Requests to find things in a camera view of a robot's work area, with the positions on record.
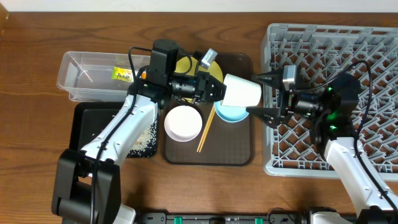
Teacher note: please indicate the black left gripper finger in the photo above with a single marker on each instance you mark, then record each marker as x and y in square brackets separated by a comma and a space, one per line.
[217, 86]
[214, 97]

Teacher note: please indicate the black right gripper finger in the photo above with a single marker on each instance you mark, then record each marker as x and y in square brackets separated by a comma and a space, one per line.
[269, 116]
[272, 79]

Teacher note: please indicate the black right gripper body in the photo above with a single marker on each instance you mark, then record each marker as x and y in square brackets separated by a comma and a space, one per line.
[285, 101]

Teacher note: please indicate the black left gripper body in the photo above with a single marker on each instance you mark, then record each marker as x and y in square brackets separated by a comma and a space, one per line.
[203, 88]

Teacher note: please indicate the yellow plate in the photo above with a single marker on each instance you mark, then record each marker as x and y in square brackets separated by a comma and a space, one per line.
[183, 65]

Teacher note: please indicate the light blue bowl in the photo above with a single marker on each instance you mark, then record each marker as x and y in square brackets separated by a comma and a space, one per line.
[230, 114]

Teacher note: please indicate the pale green cup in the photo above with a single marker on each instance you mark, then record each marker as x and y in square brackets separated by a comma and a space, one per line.
[241, 92]

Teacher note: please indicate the pink bowl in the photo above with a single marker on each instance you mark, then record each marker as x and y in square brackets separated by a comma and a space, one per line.
[183, 123]

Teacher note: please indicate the cooked rice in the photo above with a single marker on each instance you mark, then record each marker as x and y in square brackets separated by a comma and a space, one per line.
[146, 145]

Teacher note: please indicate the green orange snack wrapper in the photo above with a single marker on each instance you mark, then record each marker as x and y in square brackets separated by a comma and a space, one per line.
[123, 74]

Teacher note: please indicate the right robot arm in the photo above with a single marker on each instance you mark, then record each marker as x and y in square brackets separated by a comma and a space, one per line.
[334, 135]

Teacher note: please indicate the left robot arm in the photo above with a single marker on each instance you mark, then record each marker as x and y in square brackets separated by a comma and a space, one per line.
[87, 182]

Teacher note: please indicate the grey dishwasher rack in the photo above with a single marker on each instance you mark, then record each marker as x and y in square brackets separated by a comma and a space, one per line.
[321, 52]

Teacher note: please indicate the dark brown tray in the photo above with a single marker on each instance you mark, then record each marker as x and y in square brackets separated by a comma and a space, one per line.
[226, 144]

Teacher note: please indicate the clear plastic bin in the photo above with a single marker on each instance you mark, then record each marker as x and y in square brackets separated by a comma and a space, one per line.
[86, 76]

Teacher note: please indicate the black plastic bin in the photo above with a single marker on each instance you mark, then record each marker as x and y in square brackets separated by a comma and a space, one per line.
[89, 120]

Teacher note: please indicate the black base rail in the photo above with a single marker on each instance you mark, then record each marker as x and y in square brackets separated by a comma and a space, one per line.
[276, 215]

